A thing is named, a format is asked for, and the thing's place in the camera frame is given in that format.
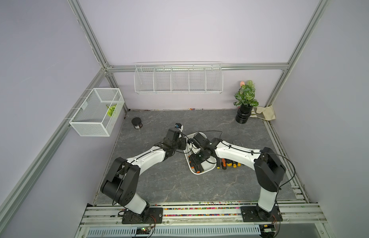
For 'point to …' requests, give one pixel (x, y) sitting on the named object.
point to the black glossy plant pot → (243, 113)
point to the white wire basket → (99, 113)
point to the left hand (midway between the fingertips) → (184, 140)
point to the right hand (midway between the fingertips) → (193, 159)
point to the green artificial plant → (245, 95)
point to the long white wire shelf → (181, 77)
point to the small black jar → (136, 121)
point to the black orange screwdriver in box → (198, 168)
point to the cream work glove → (268, 112)
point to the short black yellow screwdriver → (229, 164)
